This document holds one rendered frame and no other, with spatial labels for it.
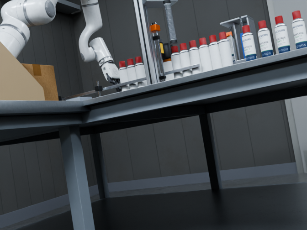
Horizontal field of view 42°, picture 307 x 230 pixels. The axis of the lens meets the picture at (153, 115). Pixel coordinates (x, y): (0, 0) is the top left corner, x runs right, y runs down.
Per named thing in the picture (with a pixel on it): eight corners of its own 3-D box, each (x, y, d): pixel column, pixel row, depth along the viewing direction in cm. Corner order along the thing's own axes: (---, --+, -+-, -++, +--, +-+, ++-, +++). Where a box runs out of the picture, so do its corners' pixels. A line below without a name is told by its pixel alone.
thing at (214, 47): (226, 76, 194) (219, 34, 195) (222, 75, 189) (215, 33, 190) (216, 78, 197) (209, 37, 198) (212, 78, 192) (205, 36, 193)
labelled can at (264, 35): (277, 65, 181) (268, 20, 182) (273, 64, 177) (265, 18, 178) (265, 67, 184) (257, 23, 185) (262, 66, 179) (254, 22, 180)
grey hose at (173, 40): (178, 43, 194) (171, 0, 195) (175, 42, 190) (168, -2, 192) (172, 44, 195) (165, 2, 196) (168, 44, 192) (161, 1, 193)
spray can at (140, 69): (150, 93, 216) (144, 56, 217) (145, 93, 211) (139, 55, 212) (142, 95, 218) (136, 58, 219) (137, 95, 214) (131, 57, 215)
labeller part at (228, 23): (254, 20, 198) (253, 18, 199) (246, 16, 189) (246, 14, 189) (228, 28, 205) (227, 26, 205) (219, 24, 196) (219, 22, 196)
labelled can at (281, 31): (293, 61, 178) (285, 15, 179) (291, 60, 173) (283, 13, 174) (282, 64, 180) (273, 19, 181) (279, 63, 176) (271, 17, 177)
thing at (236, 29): (263, 70, 197) (254, 19, 199) (256, 69, 186) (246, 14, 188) (236, 76, 205) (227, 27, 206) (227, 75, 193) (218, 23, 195)
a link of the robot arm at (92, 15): (72, 8, 210) (86, 64, 220) (100, 2, 216) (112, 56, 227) (67, 7, 217) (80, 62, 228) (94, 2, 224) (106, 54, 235)
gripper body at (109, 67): (105, 59, 220) (114, 76, 217) (116, 60, 229) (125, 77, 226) (96, 66, 223) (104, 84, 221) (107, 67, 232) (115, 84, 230)
